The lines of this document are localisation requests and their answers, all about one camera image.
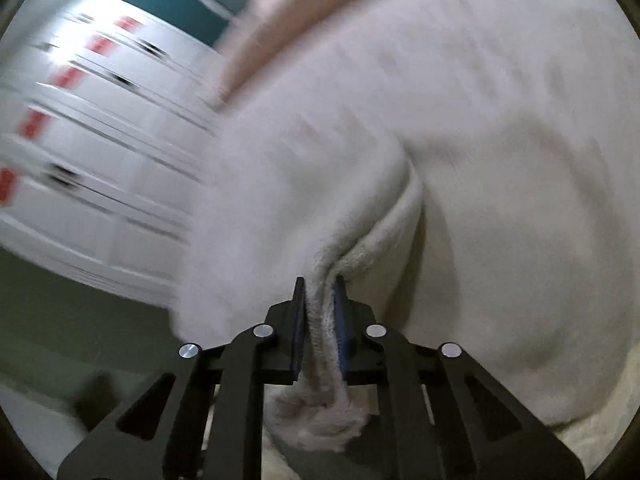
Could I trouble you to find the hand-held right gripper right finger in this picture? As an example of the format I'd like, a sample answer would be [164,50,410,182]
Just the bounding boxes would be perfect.
[334,274,587,480]

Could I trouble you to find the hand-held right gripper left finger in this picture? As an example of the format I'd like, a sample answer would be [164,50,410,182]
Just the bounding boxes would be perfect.
[57,276,307,480]

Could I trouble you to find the white panelled wardrobe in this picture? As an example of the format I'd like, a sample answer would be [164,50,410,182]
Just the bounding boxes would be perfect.
[0,0,226,306]

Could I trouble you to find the cream knit sweater black hearts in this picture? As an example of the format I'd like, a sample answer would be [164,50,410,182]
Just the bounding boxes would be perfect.
[169,0,637,457]

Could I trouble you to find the pink duvet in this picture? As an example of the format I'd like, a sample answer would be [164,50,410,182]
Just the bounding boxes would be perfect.
[214,0,421,108]

